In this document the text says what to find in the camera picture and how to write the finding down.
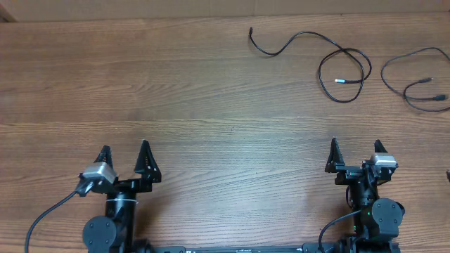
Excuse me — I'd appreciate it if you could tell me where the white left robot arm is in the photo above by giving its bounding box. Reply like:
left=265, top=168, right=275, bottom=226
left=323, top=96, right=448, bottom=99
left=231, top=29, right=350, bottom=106
left=76, top=140, right=162, bottom=253

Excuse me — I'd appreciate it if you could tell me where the black USB cable bundle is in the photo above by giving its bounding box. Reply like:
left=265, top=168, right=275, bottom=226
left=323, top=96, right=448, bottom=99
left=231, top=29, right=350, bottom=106
left=247, top=26, right=373, bottom=104

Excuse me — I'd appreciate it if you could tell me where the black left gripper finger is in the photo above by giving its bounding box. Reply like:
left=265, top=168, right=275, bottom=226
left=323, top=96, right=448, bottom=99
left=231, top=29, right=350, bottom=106
left=94, top=145, right=113, bottom=169
left=134, top=140, right=162, bottom=183

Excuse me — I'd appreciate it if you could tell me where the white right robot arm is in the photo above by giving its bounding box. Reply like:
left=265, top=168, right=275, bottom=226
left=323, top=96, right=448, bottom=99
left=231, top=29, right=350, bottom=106
left=317, top=138, right=405, bottom=253

